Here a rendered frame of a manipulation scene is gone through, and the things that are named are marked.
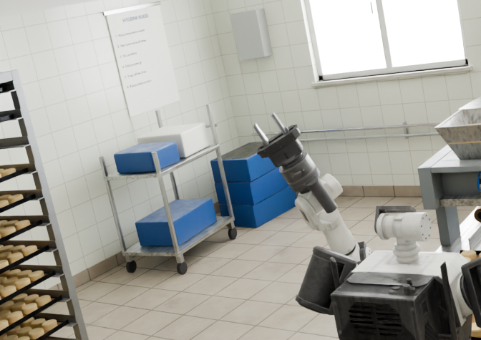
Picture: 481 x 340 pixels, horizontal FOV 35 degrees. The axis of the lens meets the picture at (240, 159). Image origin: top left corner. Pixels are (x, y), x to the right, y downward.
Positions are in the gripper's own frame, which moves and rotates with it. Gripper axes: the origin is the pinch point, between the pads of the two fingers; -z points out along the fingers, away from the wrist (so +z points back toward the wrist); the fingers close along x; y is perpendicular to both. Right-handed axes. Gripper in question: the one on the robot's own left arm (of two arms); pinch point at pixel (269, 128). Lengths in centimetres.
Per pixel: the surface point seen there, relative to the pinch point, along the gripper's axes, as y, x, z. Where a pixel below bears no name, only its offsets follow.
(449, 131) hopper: -69, 40, 54
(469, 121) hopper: -91, 50, 64
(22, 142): -45, -76, -29
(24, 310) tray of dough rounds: -28, -105, 15
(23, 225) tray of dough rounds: -37, -91, -7
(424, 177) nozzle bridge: -70, 25, 65
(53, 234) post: -40, -86, 1
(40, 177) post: -43, -78, -16
